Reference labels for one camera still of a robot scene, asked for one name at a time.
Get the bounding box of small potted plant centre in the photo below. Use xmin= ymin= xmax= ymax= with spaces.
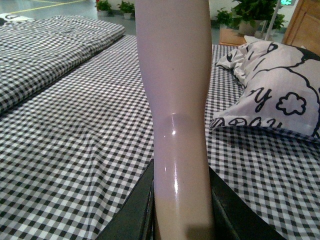
xmin=117 ymin=0 xmax=135 ymax=20

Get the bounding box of white cartoon print pillow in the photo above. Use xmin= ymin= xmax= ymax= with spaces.
xmin=210 ymin=41 xmax=320 ymax=139

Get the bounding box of small potted plant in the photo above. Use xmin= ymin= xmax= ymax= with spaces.
xmin=117 ymin=0 xmax=135 ymax=20
xmin=95 ymin=0 xmax=113 ymax=17

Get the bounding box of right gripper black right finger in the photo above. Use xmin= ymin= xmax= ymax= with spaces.
xmin=209 ymin=168 xmax=284 ymax=240

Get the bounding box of potted green plant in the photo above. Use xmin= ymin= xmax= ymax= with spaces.
xmin=231 ymin=0 xmax=278 ymax=36

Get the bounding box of black white checkered bedsheet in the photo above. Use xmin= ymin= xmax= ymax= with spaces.
xmin=0 ymin=35 xmax=320 ymax=240

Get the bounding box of folded checkered blanket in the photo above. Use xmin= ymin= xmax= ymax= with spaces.
xmin=0 ymin=15 xmax=125 ymax=112

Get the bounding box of wooden cabinet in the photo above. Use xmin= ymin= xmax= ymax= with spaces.
xmin=282 ymin=0 xmax=320 ymax=55

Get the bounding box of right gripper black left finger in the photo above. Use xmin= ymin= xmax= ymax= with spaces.
xmin=97 ymin=160 xmax=154 ymax=240

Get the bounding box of small potted plant left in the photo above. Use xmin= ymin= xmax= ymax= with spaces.
xmin=95 ymin=0 xmax=113 ymax=17

